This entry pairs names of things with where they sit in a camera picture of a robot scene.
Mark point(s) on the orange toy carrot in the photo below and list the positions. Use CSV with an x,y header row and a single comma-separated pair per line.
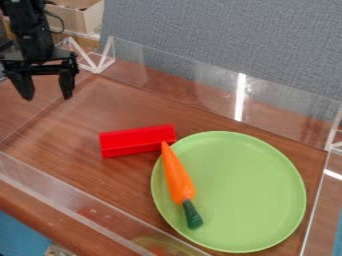
x,y
180,186

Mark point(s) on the clear acrylic enclosure walls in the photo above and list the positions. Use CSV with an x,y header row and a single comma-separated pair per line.
x,y
90,202

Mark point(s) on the wooden box on shelf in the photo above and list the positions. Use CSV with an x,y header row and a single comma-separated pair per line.
x,y
52,15

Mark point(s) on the clear acrylic corner bracket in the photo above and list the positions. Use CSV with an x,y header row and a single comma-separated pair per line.
x,y
92,58

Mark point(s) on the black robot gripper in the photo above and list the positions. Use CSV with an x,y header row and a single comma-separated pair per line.
x,y
38,57

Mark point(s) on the green round plate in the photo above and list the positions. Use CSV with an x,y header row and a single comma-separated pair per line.
x,y
250,192

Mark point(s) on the red rectangular block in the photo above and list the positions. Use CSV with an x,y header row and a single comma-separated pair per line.
x,y
134,141

